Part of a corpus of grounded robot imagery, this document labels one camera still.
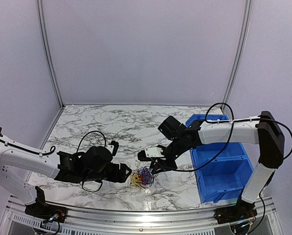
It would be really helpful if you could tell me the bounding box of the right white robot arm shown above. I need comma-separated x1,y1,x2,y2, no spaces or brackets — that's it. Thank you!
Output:
145,111,284,219

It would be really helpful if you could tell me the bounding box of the right aluminium corner post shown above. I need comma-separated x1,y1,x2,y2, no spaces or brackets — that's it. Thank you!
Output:
223,0,253,103

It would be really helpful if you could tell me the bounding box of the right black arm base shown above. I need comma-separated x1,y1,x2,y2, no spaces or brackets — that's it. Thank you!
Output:
213,199,257,224

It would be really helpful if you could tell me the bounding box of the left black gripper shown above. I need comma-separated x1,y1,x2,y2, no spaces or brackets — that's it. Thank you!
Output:
82,163,132,183

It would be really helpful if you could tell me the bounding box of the aluminium corner post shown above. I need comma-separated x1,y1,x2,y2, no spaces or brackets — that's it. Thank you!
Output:
36,0,65,109
223,0,253,103

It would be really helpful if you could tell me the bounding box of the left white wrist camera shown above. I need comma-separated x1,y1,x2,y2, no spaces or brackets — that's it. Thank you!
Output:
106,140,119,156

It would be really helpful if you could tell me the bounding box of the aluminium front frame rail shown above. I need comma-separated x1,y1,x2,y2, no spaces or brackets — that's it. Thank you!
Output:
0,197,284,235

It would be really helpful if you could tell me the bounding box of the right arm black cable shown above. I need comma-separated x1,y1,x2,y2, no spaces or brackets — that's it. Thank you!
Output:
165,102,292,173

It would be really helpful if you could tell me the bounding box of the middle blue storage bin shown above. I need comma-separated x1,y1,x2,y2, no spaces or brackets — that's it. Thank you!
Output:
190,142,248,168

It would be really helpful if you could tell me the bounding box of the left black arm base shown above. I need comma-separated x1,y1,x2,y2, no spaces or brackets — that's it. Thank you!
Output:
25,186,67,223

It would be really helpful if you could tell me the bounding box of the far blue storage bin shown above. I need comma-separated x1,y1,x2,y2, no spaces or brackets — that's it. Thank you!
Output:
185,114,229,127

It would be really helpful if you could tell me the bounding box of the left aluminium corner post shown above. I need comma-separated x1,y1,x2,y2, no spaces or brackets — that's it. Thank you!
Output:
36,0,65,109

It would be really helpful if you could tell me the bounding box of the blue storage bin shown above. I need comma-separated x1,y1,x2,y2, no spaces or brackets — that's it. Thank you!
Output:
196,158,253,203
190,142,248,168
185,114,229,127

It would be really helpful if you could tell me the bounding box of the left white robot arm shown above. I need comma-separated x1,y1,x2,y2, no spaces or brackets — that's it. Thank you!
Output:
0,127,132,218

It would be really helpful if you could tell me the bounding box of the near blue storage bin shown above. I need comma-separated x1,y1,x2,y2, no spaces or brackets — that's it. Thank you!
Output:
196,158,253,203

